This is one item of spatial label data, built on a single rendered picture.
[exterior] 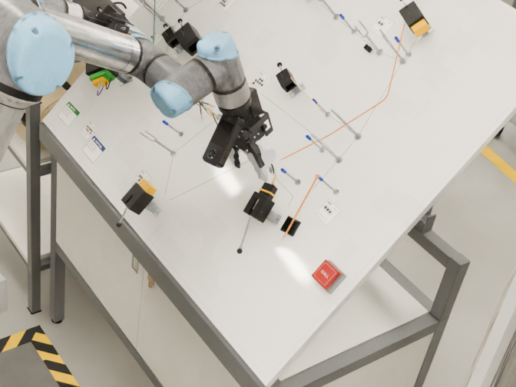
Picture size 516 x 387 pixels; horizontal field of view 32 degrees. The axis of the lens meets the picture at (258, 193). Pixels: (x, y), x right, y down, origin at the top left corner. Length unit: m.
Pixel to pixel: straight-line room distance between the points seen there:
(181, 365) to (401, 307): 0.62
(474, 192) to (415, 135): 2.36
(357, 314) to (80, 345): 1.24
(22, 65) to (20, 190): 2.16
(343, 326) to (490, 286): 1.65
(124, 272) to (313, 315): 0.76
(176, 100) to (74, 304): 1.81
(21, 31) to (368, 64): 1.05
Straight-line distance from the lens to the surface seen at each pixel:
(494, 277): 3.96
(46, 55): 1.43
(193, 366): 2.41
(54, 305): 3.28
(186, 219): 2.31
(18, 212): 3.45
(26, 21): 1.43
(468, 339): 3.62
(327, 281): 2.01
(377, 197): 2.06
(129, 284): 2.61
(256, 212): 2.09
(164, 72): 1.75
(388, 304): 2.44
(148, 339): 2.62
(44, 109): 2.96
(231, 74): 1.77
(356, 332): 2.33
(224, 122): 1.86
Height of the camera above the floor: 2.41
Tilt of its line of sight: 37 degrees down
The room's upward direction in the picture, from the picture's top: 10 degrees clockwise
